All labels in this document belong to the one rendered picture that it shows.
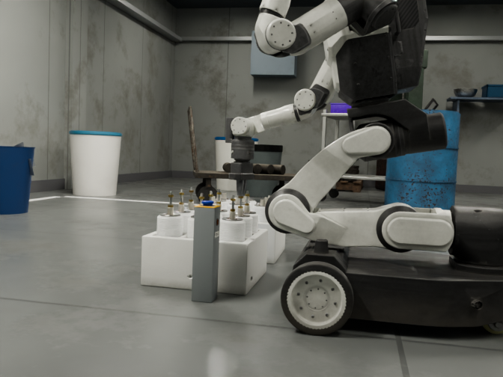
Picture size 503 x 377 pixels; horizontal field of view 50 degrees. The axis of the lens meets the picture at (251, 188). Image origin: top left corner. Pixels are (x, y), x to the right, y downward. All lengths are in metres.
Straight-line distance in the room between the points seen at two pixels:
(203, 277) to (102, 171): 3.78
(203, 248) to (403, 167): 3.20
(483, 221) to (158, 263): 1.08
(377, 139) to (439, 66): 7.44
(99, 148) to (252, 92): 4.22
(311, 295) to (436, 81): 7.68
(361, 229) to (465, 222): 0.30
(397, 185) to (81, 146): 3.00
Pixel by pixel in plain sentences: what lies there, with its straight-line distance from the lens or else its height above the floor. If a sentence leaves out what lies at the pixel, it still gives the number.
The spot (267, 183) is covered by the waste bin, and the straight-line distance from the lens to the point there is 5.88.
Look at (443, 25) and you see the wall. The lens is 9.19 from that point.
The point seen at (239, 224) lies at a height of 0.24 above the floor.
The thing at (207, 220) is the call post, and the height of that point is 0.27.
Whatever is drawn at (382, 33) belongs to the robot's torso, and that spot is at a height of 0.85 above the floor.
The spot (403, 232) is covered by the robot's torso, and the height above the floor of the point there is 0.28.
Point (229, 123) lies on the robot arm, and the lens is 2.03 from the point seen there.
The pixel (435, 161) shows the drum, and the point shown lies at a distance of 4.73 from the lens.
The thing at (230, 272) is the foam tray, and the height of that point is 0.08.
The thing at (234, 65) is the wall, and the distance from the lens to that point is 9.25.
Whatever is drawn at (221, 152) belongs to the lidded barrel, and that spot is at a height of 0.47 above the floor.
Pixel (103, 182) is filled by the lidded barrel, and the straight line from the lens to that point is 5.49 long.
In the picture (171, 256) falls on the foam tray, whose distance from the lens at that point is 1.94.
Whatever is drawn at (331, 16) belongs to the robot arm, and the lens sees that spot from 1.49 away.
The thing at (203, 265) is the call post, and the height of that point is 0.12.
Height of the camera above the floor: 0.50
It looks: 4 degrees down
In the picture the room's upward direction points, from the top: 2 degrees clockwise
